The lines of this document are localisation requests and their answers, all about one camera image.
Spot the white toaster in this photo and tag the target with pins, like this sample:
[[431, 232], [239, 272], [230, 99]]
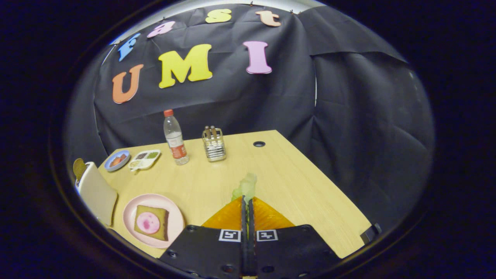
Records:
[[97, 193]]

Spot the black backdrop cloth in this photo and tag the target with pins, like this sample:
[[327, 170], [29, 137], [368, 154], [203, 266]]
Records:
[[348, 116]]

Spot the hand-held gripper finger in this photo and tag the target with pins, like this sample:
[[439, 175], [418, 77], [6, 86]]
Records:
[[244, 248], [252, 248]]

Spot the metal mesh utensil holder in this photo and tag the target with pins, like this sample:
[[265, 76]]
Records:
[[214, 149]]

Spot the small black object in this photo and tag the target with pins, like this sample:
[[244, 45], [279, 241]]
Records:
[[370, 233]]

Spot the pink plate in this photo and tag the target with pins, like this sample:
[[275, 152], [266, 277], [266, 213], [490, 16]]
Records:
[[131, 209]]

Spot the clear water bottle red cap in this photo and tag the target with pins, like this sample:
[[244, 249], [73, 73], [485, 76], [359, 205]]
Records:
[[176, 143]]

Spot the brown meat patty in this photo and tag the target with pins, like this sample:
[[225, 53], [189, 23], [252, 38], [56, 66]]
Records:
[[114, 162], [122, 157]]

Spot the black desk grommet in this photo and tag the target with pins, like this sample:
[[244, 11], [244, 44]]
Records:
[[259, 144]]

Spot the white divided tray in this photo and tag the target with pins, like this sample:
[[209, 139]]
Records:
[[141, 164]]

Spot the blue plate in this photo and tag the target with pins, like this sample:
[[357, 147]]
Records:
[[121, 167]]

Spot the toast slice under ham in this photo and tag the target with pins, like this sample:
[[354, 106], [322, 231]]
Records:
[[163, 229]]

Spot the green lettuce leaf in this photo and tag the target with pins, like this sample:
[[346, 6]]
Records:
[[247, 186]]

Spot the pink ham slice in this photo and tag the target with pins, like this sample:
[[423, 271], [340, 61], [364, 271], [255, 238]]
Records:
[[148, 223]]

